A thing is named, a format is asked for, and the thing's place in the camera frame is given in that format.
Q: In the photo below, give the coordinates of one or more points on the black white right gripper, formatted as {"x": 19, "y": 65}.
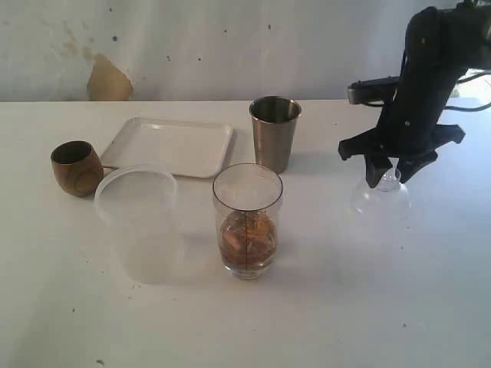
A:
{"x": 413, "y": 150}

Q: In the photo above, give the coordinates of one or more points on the clear dome lid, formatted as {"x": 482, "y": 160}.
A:
{"x": 388, "y": 201}

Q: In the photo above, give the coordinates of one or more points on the stainless steel cup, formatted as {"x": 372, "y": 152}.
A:
{"x": 274, "y": 121}

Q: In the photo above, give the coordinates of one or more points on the brown object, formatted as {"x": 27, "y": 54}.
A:
{"x": 247, "y": 240}

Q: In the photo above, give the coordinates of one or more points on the brown wooden cup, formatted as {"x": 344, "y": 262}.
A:
{"x": 77, "y": 168}

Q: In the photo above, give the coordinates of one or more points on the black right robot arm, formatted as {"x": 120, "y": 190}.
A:
{"x": 440, "y": 47}

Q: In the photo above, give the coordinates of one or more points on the clear measuring cup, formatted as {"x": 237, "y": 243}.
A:
{"x": 247, "y": 198}

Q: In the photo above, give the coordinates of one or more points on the white rectangular tray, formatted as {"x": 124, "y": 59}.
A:
{"x": 183, "y": 148}

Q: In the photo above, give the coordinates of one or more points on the translucent plastic tub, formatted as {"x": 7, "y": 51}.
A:
{"x": 137, "y": 205}

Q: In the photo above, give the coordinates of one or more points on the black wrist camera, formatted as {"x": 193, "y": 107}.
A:
{"x": 371, "y": 91}

